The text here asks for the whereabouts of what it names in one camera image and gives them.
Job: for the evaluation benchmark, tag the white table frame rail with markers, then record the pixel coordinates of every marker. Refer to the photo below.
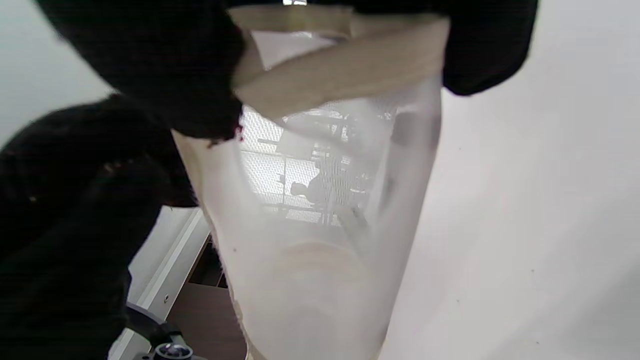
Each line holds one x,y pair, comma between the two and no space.
167,262

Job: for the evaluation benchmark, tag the person's left hand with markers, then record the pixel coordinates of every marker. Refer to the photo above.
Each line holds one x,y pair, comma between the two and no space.
75,215

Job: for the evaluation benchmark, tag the white mesh bag beige trim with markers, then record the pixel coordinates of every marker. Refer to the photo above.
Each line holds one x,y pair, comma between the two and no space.
310,280

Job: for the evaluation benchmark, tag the person's right hand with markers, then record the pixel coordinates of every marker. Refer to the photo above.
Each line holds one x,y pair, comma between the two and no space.
160,60

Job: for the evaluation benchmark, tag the brown wooden cabinet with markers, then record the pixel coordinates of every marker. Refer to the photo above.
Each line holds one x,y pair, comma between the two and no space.
205,315

